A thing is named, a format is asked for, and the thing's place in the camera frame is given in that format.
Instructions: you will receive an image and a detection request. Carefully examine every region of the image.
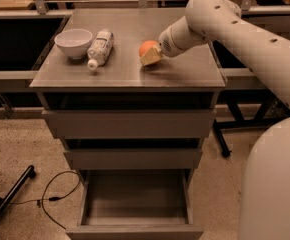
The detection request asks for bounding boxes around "grey open bottom drawer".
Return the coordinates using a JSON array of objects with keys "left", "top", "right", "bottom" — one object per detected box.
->
[{"left": 66, "top": 169, "right": 203, "bottom": 240}]

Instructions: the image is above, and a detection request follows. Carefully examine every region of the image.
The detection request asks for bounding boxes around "clear plastic water bottle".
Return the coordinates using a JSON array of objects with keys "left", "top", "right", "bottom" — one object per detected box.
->
[{"left": 87, "top": 29, "right": 114, "bottom": 72}]

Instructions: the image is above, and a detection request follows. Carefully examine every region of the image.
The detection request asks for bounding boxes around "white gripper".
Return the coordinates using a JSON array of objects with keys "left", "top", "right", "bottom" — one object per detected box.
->
[{"left": 139, "top": 25, "right": 192, "bottom": 66}]

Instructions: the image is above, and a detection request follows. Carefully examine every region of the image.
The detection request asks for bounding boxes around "black table stand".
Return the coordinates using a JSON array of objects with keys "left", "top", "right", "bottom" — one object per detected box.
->
[{"left": 213, "top": 89, "right": 290, "bottom": 158}]

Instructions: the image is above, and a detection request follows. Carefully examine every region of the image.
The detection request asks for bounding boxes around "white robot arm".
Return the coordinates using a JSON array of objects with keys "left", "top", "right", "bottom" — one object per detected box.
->
[{"left": 139, "top": 0, "right": 290, "bottom": 240}]

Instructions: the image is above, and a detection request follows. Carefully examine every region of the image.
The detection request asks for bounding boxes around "grey middle drawer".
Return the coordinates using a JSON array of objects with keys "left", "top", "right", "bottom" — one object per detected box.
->
[{"left": 64, "top": 148, "right": 202, "bottom": 170}]

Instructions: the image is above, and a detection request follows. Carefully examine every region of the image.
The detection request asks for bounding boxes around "black floor cable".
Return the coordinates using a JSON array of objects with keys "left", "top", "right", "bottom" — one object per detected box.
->
[{"left": 10, "top": 170, "right": 82, "bottom": 231}]

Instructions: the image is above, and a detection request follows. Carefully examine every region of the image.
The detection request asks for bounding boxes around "grey top drawer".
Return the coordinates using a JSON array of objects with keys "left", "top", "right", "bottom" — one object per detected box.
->
[{"left": 42, "top": 110, "right": 214, "bottom": 139}]

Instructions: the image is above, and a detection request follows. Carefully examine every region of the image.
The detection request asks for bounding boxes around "black chair leg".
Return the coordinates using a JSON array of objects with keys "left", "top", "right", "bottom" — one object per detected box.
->
[{"left": 0, "top": 164, "right": 37, "bottom": 235}]

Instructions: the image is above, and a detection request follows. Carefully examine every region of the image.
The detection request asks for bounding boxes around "white ceramic bowl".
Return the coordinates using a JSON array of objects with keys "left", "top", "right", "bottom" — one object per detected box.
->
[{"left": 54, "top": 29, "right": 93, "bottom": 59}]

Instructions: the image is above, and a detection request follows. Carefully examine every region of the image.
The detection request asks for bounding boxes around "orange fruit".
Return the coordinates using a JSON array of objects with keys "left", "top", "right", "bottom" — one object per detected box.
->
[{"left": 139, "top": 40, "right": 159, "bottom": 58}]

